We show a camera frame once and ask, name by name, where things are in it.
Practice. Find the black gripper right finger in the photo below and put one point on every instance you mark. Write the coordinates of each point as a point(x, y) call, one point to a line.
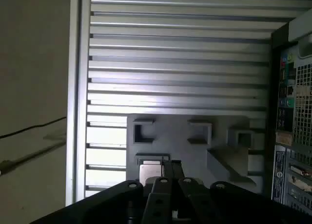
point(195, 199)

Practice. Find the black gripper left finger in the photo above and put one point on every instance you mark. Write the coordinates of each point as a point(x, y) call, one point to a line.
point(158, 199)

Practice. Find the silver square CPU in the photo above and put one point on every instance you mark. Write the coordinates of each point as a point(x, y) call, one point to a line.
point(150, 171)

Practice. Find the grey plastic parts rack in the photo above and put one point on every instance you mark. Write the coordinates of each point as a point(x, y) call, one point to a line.
point(170, 138)

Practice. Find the white case label sticker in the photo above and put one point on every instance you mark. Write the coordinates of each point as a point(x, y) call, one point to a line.
point(280, 173)

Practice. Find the black PC case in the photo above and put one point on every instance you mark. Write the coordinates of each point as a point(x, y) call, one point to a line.
point(302, 92)

